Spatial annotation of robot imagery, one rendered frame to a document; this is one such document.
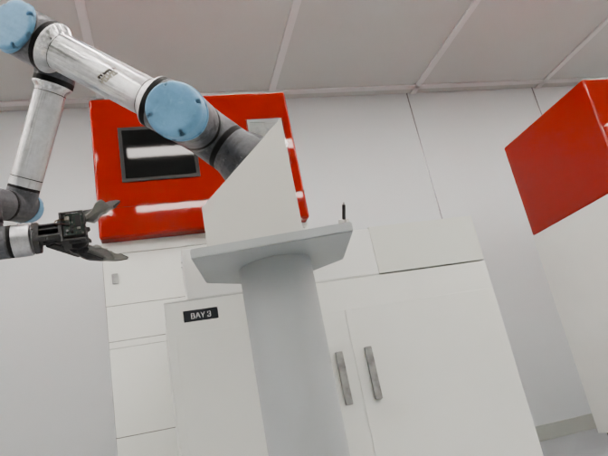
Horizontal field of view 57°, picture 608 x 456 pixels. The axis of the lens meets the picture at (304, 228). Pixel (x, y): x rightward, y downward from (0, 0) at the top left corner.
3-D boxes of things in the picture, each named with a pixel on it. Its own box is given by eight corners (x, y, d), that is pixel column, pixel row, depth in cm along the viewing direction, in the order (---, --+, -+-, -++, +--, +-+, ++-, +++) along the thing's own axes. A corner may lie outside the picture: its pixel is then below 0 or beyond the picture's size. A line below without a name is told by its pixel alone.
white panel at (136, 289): (109, 350, 200) (101, 245, 212) (325, 317, 221) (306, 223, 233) (109, 349, 197) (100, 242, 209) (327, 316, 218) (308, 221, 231)
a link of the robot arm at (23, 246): (18, 262, 129) (15, 230, 131) (40, 259, 130) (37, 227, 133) (10, 251, 122) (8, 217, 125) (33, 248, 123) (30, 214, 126)
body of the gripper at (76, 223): (89, 238, 126) (31, 246, 122) (93, 251, 133) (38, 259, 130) (85, 208, 128) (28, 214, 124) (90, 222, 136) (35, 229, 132)
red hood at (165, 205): (118, 289, 274) (108, 178, 292) (278, 268, 295) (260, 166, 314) (99, 238, 205) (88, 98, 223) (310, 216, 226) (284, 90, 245)
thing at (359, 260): (185, 307, 156) (179, 260, 160) (368, 281, 170) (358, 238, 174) (186, 299, 147) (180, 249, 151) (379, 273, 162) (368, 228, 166)
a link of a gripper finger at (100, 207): (118, 193, 133) (88, 218, 129) (120, 204, 138) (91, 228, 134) (109, 185, 133) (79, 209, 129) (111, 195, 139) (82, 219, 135)
